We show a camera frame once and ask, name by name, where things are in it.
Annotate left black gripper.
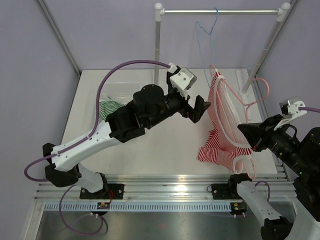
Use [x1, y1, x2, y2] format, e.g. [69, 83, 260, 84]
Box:
[145, 86, 210, 128]

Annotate red striped tank top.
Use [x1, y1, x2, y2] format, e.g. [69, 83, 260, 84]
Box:
[196, 68, 256, 175]

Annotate green striped tank top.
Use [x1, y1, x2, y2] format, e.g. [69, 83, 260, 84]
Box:
[99, 93, 125, 122]

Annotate blue wire hanger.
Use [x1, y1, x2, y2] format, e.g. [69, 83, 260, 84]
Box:
[194, 7, 219, 87]

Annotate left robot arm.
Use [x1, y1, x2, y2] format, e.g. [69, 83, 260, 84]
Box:
[42, 84, 211, 199]

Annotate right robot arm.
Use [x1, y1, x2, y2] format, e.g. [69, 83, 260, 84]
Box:
[226, 114, 320, 240]

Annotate clear plastic basket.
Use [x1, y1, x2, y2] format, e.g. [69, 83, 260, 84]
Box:
[100, 82, 141, 104]

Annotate silver clothes rack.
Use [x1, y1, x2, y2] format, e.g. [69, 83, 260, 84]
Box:
[154, 2, 291, 96]

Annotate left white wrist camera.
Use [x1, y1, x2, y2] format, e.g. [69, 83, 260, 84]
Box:
[167, 63, 197, 100]

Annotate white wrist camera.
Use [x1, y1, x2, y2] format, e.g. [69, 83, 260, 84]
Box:
[167, 63, 197, 100]
[274, 97, 307, 131]

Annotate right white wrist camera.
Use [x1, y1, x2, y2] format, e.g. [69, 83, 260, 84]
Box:
[274, 97, 307, 131]

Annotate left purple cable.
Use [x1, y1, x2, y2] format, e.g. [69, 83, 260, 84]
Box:
[23, 59, 173, 182]

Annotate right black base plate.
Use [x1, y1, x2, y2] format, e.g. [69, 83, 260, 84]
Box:
[211, 183, 232, 200]

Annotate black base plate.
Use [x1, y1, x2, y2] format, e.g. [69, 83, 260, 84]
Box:
[211, 183, 232, 200]
[79, 183, 125, 200]

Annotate white slotted cable duct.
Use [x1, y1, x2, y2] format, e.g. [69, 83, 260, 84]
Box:
[44, 201, 231, 212]

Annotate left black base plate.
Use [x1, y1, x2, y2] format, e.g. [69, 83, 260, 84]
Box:
[79, 183, 125, 200]

